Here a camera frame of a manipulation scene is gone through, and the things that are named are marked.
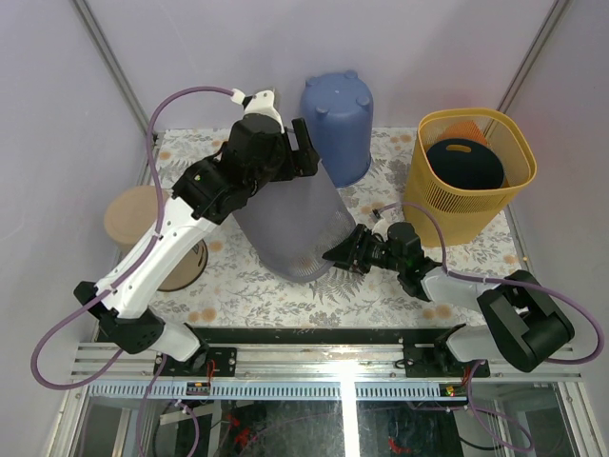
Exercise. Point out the grey mesh waste basket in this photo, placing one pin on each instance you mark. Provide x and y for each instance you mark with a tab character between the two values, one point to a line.
291	225

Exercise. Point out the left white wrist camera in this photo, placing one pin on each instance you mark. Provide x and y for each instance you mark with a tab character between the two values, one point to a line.
261	102

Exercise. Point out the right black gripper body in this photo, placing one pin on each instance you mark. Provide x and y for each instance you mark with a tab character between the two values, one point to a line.
380	252

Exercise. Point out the aluminium mounting rail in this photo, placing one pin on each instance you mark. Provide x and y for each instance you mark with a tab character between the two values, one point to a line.
277	372

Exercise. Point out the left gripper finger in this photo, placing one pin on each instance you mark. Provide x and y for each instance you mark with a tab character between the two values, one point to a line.
306	162
301	134

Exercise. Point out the beige bin with black rim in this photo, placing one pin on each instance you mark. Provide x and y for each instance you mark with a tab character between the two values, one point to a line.
127	219

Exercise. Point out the yellow mesh waste basket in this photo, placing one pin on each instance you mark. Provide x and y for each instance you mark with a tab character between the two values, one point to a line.
463	214

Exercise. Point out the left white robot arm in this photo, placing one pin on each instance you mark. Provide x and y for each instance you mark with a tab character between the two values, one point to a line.
200	201

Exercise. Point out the blue plastic bucket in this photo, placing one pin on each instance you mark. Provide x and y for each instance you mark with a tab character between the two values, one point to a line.
338	110

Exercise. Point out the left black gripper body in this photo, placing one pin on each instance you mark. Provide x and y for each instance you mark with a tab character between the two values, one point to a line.
281	168

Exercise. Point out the orange insert in yellow basket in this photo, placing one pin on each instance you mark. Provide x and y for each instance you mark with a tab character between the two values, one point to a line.
468	130

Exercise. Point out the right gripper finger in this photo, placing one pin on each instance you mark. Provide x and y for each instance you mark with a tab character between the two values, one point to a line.
362	265
347	254

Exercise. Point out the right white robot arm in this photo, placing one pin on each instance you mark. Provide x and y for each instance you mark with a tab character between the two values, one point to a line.
522	325

